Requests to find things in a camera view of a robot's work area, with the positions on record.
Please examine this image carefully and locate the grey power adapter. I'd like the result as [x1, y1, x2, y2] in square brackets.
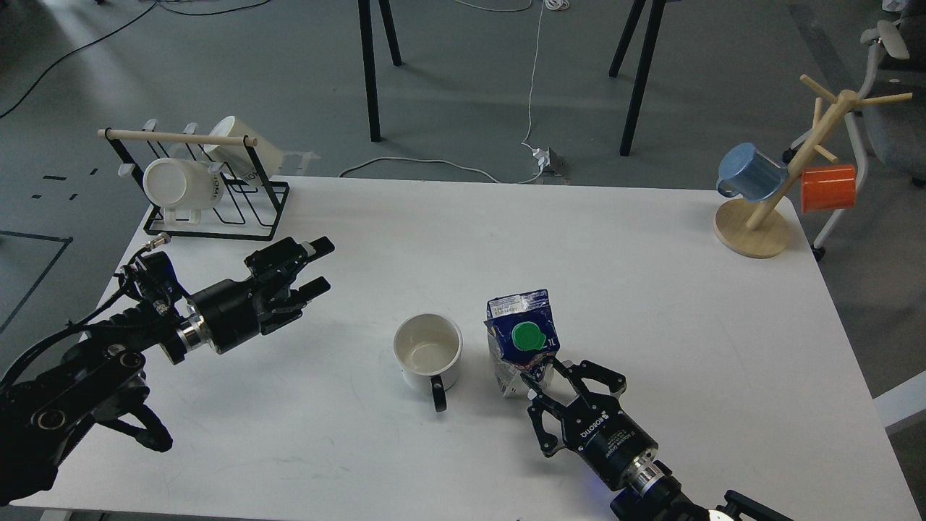
[530, 148, 568, 176]

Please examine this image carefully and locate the white mug on rack front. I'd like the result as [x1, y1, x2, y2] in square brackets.
[143, 158, 225, 225]

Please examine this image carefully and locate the black table leg left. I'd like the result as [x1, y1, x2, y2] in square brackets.
[357, 0, 404, 143]

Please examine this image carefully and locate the wooden mug tree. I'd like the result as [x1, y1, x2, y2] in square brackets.
[713, 74, 912, 258]

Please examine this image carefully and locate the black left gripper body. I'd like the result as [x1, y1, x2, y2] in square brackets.
[177, 253, 305, 357]

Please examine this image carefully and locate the white mug black handle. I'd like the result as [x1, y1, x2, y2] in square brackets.
[393, 313, 464, 413]

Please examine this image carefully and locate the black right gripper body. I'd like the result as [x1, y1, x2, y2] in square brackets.
[559, 394, 658, 491]

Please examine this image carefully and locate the grey office chair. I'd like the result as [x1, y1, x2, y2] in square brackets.
[810, 0, 926, 261]

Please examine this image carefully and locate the blue mug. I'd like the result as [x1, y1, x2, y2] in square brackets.
[715, 143, 788, 203]

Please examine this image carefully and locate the white mug on rack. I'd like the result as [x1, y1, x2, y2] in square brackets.
[204, 115, 284, 187]
[143, 158, 225, 225]

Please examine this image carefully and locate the white mug on rack rear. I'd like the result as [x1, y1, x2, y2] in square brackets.
[204, 115, 284, 187]

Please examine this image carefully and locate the black floor cable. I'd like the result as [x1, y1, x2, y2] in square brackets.
[0, 0, 272, 122]

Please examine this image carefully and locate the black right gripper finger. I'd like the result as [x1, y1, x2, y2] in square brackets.
[556, 360, 627, 406]
[527, 389, 579, 458]

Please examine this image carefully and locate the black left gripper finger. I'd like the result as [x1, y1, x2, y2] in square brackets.
[292, 276, 331, 303]
[279, 237, 336, 265]

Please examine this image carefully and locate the black table leg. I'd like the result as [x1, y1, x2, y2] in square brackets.
[357, 0, 404, 143]
[608, 1, 667, 157]

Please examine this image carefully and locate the orange mug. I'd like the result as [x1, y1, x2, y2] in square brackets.
[800, 164, 857, 213]

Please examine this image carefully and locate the blue white milk carton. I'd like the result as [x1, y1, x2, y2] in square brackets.
[484, 288, 560, 399]

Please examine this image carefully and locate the black wire mug rack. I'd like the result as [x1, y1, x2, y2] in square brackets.
[97, 125, 290, 241]

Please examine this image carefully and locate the black table leg right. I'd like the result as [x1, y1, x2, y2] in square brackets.
[608, 1, 667, 157]

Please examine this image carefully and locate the white power cable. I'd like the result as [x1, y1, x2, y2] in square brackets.
[339, 0, 572, 185]

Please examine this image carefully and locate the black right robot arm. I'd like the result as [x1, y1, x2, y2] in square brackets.
[520, 358, 787, 520]

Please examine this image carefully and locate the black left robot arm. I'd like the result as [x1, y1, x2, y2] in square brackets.
[2, 233, 335, 505]

